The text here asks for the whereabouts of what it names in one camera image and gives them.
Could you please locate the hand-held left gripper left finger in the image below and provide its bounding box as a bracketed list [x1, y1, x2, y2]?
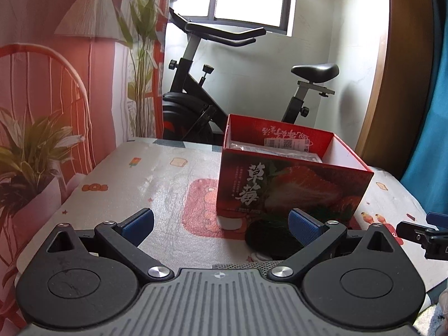
[46, 208, 174, 283]

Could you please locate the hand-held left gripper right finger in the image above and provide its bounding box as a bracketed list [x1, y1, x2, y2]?
[270, 208, 400, 283]

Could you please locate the red strawberry print cardboard box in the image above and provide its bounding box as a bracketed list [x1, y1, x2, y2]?
[216, 113, 375, 225]

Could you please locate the black cloth bundle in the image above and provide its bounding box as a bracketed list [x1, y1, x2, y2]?
[244, 217, 302, 259]

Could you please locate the grey mesh cloth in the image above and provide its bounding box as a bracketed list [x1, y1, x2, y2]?
[212, 262, 281, 271]

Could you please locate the clear plastic packet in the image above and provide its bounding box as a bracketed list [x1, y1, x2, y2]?
[228, 139, 323, 163]

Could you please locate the printed tablecloth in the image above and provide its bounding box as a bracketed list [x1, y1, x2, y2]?
[16, 136, 448, 288]

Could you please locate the blue curtain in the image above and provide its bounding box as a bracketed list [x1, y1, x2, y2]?
[401, 0, 448, 218]

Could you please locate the printed backdrop cloth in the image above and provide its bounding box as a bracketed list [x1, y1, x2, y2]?
[0, 0, 172, 326]

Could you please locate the brown wooden panel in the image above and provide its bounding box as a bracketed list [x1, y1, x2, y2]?
[355, 0, 438, 179]

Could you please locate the black exercise bike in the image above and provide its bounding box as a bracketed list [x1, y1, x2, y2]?
[162, 7, 340, 144]

